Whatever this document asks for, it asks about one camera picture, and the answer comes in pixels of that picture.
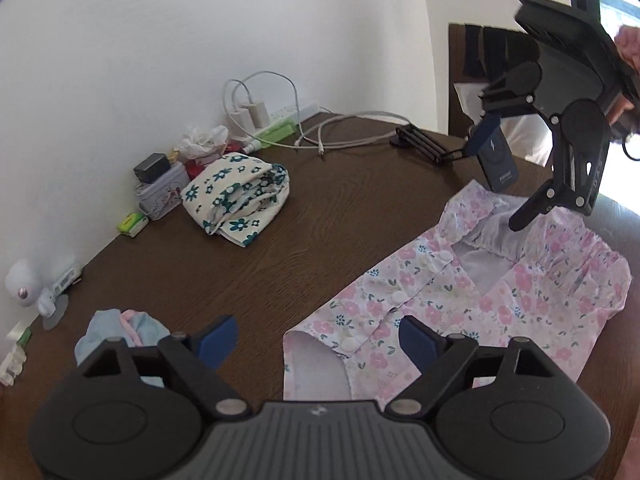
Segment green packet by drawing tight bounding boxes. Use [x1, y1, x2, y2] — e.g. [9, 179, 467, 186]
[117, 212, 149, 236]

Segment pink floral garment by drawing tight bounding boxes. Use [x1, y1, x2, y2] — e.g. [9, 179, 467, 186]
[282, 180, 632, 402]

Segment person's right hand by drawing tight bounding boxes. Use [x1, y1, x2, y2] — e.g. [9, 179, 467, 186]
[614, 24, 640, 75]

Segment grey cable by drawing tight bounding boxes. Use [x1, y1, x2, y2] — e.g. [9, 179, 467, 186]
[295, 110, 412, 157]

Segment white bag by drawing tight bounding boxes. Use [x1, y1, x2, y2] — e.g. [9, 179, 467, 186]
[452, 80, 555, 167]

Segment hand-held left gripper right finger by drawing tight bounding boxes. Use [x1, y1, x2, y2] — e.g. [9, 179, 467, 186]
[389, 316, 558, 418]

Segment white cloth with green flowers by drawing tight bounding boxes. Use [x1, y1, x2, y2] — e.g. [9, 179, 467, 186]
[181, 152, 291, 248]

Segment crumpled white tissue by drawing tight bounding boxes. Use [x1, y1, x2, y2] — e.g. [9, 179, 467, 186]
[175, 124, 230, 161]

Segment white robot figurine lamp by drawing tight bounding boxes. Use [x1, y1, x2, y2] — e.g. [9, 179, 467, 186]
[5, 258, 69, 331]

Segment pink and blue mesh shirt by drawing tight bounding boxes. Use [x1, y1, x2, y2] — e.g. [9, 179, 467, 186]
[75, 308, 173, 388]

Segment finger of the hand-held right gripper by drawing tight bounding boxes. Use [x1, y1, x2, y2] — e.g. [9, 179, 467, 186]
[464, 76, 540, 157]
[509, 125, 610, 233]

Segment black charger block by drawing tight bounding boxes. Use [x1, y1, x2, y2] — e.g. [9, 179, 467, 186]
[133, 153, 171, 183]

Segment wooden chair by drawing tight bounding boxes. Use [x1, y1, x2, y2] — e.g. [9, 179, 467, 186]
[447, 22, 557, 167]

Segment white plastic holder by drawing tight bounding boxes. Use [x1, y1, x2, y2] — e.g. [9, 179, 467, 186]
[0, 345, 27, 386]

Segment white looped cable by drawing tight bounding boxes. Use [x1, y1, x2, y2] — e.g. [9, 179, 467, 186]
[222, 79, 242, 116]
[235, 70, 302, 136]

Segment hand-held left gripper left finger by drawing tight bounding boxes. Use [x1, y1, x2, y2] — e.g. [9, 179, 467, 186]
[82, 315, 251, 418]

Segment grey patterned tin box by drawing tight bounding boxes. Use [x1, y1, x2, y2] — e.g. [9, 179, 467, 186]
[136, 162, 191, 221]

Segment white power strip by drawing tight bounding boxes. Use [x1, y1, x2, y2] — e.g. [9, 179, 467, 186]
[240, 102, 321, 133]

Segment white charger plug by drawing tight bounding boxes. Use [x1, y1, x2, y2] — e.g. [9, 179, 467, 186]
[245, 101, 271, 128]
[229, 107, 253, 136]

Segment small white device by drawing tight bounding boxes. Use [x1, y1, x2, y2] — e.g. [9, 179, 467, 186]
[47, 265, 84, 296]

